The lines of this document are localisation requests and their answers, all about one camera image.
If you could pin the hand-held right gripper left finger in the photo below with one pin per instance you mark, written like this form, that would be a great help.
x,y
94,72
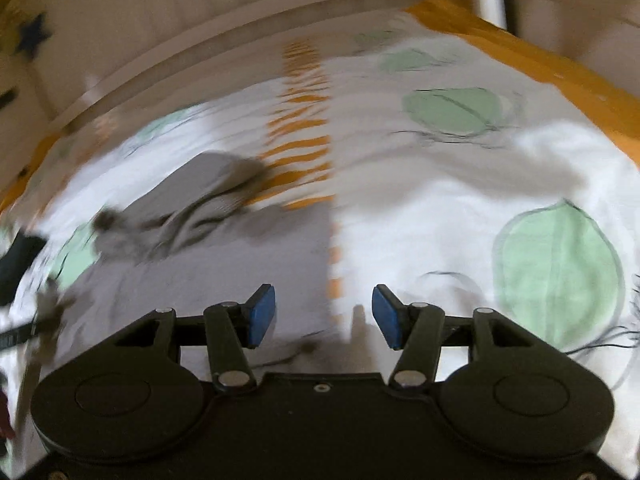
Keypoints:
x,y
262,312

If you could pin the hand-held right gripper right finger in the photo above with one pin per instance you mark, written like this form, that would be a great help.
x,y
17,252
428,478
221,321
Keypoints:
x,y
386,316

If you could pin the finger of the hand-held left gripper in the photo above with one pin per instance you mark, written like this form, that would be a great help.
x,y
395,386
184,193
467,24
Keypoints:
x,y
15,338

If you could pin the grey sweater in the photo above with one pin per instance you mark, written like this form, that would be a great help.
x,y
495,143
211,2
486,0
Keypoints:
x,y
225,260

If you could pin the black cloth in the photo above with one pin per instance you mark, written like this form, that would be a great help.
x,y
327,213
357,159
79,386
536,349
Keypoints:
x,y
15,270

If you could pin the white leaf print bed sheet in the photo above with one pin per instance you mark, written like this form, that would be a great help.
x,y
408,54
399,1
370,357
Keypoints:
x,y
425,210

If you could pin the orange mattress sheet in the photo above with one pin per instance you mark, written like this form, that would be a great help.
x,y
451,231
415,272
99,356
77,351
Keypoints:
x,y
550,70

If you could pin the dark blue star sticker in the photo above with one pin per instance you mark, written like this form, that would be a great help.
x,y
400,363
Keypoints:
x,y
31,35

